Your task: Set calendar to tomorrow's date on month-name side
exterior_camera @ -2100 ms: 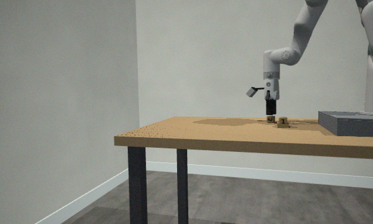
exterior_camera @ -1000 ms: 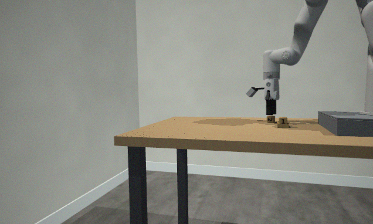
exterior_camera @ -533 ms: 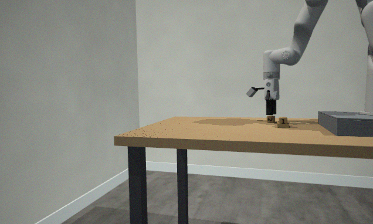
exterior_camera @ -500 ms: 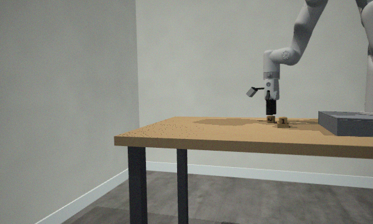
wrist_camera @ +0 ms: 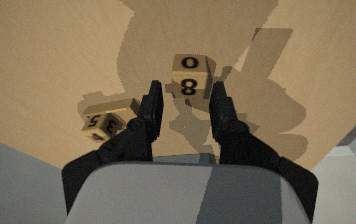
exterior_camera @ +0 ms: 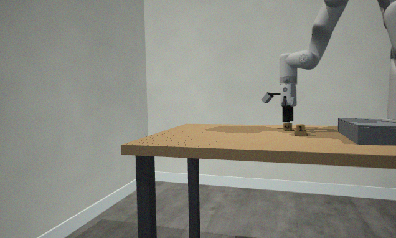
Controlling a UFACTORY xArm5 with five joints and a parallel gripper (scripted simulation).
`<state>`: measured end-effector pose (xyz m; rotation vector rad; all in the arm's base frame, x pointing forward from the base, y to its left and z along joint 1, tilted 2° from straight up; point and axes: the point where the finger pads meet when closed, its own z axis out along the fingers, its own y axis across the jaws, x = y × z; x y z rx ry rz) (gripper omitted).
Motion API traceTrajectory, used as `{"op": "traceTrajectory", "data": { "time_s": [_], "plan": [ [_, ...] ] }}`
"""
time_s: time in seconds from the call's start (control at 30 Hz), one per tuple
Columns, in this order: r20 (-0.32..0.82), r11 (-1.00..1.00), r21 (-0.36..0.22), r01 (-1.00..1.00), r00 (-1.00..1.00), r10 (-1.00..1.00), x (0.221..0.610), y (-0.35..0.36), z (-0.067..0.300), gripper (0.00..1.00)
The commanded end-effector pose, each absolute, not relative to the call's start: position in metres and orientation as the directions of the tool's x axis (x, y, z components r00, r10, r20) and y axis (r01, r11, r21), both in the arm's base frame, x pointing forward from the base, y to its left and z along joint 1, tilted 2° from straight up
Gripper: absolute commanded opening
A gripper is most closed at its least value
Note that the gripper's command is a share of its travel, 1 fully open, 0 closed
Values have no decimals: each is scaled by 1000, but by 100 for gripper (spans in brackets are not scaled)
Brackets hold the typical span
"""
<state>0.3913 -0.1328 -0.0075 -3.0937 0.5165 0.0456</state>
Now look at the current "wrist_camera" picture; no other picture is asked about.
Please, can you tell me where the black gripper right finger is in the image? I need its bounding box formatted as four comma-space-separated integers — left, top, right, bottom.
209, 81, 319, 224

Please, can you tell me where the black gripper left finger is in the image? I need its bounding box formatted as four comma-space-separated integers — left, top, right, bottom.
61, 80, 164, 217

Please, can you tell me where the tan cube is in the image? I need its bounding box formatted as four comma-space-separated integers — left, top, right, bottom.
81, 113, 120, 143
171, 54, 208, 99

